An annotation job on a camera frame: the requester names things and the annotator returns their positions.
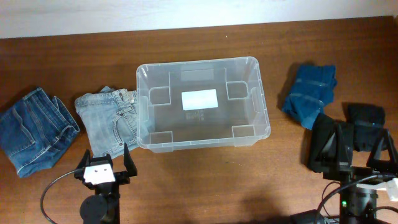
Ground dark navy garment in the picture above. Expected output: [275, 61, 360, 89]
[348, 103, 386, 152]

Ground dark blue folded jeans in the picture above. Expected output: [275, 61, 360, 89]
[1, 88, 80, 178]

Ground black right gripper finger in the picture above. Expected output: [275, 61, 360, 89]
[313, 123, 354, 170]
[366, 129, 397, 170]

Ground black garment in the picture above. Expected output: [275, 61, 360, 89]
[307, 113, 355, 174]

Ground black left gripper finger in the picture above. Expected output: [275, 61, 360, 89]
[77, 149, 91, 169]
[123, 143, 137, 174]

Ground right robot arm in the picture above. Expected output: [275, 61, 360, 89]
[289, 124, 397, 224]

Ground white label in container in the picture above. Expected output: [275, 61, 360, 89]
[182, 89, 218, 111]

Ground light blue jeans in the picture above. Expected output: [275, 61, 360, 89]
[75, 86, 138, 159]

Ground clear plastic storage container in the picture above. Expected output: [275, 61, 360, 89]
[136, 57, 271, 153]

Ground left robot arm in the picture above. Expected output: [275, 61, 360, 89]
[74, 144, 137, 224]

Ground teal blue garment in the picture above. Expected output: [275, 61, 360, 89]
[282, 65, 337, 129]

